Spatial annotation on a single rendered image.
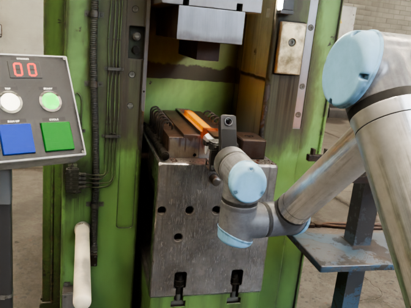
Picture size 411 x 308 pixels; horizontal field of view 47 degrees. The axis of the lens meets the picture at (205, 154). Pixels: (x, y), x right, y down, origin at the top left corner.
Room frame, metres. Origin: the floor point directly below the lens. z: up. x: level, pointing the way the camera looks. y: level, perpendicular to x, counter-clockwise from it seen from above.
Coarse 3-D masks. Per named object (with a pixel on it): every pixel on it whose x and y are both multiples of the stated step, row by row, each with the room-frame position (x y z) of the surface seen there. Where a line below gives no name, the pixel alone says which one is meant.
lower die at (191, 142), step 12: (180, 108) 1.82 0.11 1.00; (180, 120) 1.62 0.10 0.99; (204, 120) 1.65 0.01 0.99; (168, 132) 1.45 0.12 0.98; (180, 132) 1.45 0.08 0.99; (192, 132) 1.44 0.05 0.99; (168, 144) 1.39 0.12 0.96; (180, 144) 1.40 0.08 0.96; (192, 144) 1.41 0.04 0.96; (180, 156) 1.40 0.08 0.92; (192, 156) 1.41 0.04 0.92; (204, 156) 1.42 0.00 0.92
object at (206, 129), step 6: (186, 114) 1.69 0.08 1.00; (192, 114) 1.65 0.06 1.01; (192, 120) 1.59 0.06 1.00; (198, 120) 1.55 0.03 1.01; (198, 126) 1.50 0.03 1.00; (204, 126) 1.46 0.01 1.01; (204, 132) 1.40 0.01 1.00; (210, 132) 1.37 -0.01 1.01; (216, 132) 1.37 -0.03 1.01; (216, 138) 1.32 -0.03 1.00
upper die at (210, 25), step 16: (160, 16) 1.70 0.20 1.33; (176, 16) 1.41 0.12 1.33; (192, 16) 1.40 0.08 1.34; (208, 16) 1.41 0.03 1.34; (224, 16) 1.43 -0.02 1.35; (240, 16) 1.44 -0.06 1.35; (160, 32) 1.68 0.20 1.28; (176, 32) 1.39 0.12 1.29; (192, 32) 1.40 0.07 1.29; (208, 32) 1.41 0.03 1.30; (224, 32) 1.43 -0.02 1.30; (240, 32) 1.44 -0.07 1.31
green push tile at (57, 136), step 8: (48, 128) 1.14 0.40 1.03; (56, 128) 1.16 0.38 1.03; (64, 128) 1.17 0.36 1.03; (48, 136) 1.13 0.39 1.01; (56, 136) 1.14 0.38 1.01; (64, 136) 1.16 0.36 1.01; (48, 144) 1.12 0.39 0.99; (56, 144) 1.13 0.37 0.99; (64, 144) 1.15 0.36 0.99; (72, 144) 1.16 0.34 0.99
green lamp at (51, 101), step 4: (44, 96) 1.18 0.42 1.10; (48, 96) 1.19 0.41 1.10; (52, 96) 1.20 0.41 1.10; (56, 96) 1.20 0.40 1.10; (44, 100) 1.18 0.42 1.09; (48, 100) 1.18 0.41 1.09; (52, 100) 1.19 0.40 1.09; (56, 100) 1.20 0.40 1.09; (44, 104) 1.17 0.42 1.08; (48, 104) 1.18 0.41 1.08; (52, 104) 1.18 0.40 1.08; (56, 104) 1.19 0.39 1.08; (48, 108) 1.17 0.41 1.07; (52, 108) 1.18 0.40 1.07
